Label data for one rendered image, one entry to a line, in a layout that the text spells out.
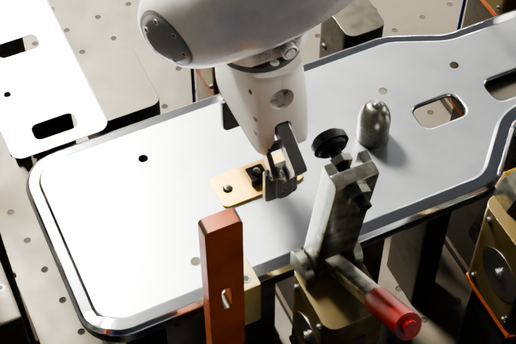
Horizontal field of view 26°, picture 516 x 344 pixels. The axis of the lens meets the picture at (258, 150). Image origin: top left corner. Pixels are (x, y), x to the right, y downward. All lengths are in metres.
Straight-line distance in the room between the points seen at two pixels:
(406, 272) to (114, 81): 0.41
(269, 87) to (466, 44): 0.36
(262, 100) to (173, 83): 0.65
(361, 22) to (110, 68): 0.27
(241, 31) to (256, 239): 0.34
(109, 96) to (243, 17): 0.46
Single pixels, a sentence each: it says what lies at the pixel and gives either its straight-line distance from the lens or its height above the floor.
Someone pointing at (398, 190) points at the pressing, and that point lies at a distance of 1.07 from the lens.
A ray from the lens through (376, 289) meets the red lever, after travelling 0.86.
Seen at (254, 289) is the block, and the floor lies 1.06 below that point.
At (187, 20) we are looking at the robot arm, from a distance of 0.76.
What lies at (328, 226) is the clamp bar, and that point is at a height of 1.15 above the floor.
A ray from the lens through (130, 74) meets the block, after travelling 1.19.
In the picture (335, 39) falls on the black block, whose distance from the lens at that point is 1.24.
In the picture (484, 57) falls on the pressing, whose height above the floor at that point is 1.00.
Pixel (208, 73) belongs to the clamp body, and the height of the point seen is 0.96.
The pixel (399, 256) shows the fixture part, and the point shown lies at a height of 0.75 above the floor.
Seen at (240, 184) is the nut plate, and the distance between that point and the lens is 1.06.
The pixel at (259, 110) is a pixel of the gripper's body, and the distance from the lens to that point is 0.91.
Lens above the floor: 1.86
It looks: 52 degrees down
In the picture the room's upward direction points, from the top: straight up
